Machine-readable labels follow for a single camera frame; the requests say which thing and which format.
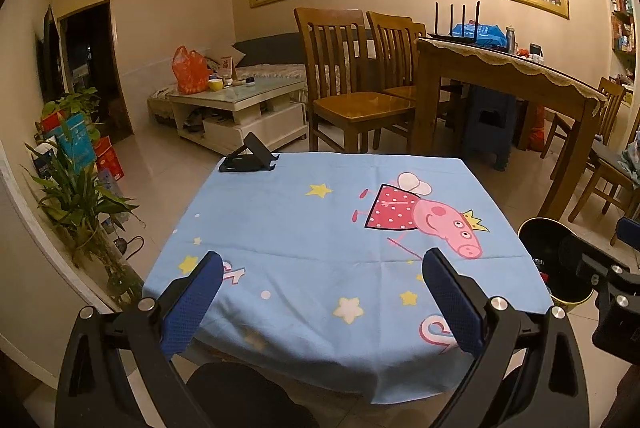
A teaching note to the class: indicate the blue plastic stool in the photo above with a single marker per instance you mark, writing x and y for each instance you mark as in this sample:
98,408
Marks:
492,128

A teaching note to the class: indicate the dark drink bottle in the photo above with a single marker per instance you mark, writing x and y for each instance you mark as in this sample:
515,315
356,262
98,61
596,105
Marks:
511,40

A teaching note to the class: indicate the yellow cup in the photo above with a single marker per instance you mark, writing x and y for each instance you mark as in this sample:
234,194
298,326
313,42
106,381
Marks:
215,85

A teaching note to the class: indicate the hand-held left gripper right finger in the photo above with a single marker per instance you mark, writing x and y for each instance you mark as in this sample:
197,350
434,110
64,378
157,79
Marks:
450,303

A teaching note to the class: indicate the wooden dining table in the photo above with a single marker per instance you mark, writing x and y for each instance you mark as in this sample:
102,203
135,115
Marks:
575,118

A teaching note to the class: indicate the pile of clothes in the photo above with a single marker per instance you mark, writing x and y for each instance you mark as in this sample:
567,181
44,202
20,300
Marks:
631,168

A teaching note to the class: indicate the blue gift box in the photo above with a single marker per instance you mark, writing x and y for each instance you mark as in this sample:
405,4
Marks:
75,140

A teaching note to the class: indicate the black router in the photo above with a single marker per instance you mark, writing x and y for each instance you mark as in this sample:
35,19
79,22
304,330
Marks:
457,35

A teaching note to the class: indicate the small standing card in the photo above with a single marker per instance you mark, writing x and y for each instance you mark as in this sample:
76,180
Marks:
227,69

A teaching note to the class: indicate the black trash bin yellow rim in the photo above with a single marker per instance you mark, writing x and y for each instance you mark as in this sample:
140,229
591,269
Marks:
537,238

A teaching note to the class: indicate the black phone stand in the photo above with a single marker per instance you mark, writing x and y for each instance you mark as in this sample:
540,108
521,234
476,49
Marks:
252,143

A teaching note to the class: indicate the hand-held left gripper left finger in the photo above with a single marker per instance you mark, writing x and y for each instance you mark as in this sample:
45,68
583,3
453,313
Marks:
195,303

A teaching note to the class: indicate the sofa with patterned cover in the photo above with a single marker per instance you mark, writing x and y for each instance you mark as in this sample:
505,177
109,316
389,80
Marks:
270,50

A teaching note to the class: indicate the red gift box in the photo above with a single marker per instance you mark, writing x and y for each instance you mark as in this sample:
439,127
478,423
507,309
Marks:
109,158

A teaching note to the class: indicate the blue cartoon tablecloth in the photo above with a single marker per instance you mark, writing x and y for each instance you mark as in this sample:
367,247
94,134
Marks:
300,233

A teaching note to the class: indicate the orange plastic bag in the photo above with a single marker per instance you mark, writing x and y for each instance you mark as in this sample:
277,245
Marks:
190,73

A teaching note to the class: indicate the blue plastic bag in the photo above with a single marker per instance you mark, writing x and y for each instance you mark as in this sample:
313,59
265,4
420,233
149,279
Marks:
480,34

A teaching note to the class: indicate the wooden dining chair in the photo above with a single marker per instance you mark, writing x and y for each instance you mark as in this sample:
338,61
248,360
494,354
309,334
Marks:
395,43
607,108
607,178
350,103

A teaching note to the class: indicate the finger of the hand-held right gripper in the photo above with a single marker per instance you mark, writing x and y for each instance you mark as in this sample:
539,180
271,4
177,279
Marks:
631,233
595,268

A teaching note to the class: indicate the white coffee table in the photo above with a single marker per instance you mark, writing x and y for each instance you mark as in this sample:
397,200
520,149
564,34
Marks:
235,113

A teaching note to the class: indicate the flat television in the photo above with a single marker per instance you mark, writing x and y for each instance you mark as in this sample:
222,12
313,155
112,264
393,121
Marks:
50,53

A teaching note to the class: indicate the lace table cover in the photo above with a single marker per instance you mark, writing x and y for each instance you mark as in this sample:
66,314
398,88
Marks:
500,60

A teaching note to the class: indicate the red bag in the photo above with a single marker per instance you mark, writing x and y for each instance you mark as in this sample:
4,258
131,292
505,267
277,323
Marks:
537,128

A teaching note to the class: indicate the wall shelf with goods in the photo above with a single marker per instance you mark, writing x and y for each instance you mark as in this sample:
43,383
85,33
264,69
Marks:
625,28

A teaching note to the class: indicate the green potted plant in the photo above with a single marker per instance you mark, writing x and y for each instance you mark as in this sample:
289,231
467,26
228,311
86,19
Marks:
80,198

